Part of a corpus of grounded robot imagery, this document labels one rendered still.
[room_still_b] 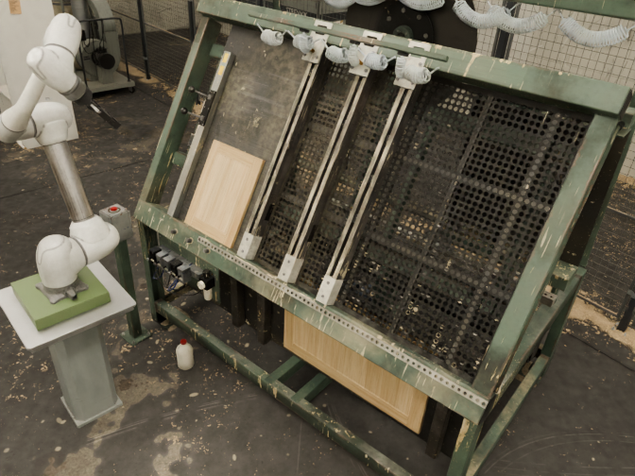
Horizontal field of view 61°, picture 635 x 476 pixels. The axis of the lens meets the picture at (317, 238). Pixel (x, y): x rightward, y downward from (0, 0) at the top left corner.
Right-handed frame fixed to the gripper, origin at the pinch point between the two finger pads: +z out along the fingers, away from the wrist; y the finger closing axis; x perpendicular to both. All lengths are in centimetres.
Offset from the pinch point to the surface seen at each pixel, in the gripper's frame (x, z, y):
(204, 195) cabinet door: -1, 80, 6
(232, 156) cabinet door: -27, 71, 3
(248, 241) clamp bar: -1, 74, -39
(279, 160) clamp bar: -40, 60, -28
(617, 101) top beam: -127, 26, -136
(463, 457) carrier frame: -2, 92, -174
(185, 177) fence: -1, 78, 22
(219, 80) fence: -51, 60, 37
